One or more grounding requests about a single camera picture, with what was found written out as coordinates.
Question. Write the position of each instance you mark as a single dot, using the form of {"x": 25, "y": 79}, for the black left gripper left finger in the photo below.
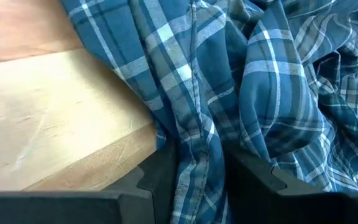
{"x": 73, "y": 207}

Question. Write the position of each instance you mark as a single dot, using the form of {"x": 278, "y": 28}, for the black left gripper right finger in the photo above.
{"x": 291, "y": 208}

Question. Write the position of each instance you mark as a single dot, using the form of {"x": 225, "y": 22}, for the blue plaid garment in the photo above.
{"x": 244, "y": 93}

